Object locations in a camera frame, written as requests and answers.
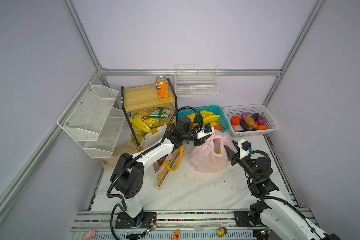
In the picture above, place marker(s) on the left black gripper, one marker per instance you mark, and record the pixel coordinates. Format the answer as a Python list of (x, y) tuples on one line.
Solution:
[(199, 141)]

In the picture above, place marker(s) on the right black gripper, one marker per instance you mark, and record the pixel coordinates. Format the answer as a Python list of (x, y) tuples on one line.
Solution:
[(234, 158)]

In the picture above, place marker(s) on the pink plastic grocery bag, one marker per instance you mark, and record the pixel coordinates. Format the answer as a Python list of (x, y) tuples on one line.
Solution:
[(211, 157)]

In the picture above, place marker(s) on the red cola can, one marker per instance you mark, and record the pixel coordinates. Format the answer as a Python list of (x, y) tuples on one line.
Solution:
[(162, 160)]

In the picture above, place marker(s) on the white canvas tote bag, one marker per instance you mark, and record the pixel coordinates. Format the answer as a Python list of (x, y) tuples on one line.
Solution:
[(157, 173)]

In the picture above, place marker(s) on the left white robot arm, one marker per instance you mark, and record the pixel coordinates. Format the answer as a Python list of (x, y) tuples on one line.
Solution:
[(128, 175)]

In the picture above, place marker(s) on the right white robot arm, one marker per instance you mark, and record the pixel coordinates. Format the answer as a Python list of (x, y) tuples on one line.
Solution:
[(272, 208)]

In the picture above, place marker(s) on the dark green round fruit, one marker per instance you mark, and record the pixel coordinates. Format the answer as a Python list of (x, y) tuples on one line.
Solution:
[(197, 119)]

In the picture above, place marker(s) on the yellow banana bunch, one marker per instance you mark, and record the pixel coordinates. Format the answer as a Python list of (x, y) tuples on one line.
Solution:
[(209, 117)]

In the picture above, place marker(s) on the green snack bag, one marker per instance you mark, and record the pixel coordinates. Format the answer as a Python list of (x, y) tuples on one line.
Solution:
[(160, 113)]

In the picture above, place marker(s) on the teal plastic fruit basket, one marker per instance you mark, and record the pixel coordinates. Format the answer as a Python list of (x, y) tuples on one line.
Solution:
[(224, 123)]

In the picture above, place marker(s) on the yellow chips bag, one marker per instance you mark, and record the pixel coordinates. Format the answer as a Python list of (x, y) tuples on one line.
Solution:
[(143, 121)]

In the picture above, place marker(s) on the dark purple eggplant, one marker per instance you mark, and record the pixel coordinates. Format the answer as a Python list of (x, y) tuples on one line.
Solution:
[(244, 126)]

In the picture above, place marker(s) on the purple round vegetable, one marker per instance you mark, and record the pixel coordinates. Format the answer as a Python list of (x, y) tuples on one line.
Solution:
[(261, 120)]

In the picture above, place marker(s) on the brown potato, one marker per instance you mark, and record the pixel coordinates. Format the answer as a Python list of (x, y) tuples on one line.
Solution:
[(250, 121)]

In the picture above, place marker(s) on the white plastic vegetable basket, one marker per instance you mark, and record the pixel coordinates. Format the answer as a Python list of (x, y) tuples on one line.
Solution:
[(251, 109)]

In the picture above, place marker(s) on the orange soda can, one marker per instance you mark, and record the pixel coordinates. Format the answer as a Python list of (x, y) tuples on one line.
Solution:
[(162, 86)]

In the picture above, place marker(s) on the red tomato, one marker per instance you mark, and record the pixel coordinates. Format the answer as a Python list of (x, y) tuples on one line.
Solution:
[(235, 120)]

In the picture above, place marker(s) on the wooden three-tier shelf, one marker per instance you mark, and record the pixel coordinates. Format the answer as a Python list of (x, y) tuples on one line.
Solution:
[(145, 97)]

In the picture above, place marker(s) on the white mesh two-tier rack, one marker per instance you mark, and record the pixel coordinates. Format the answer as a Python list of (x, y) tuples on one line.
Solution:
[(93, 121)]

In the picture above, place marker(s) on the white wire wall basket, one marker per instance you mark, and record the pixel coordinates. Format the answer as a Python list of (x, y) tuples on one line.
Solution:
[(196, 80)]

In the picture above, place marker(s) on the aluminium rail base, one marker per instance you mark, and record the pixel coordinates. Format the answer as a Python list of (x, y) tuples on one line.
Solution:
[(193, 225)]

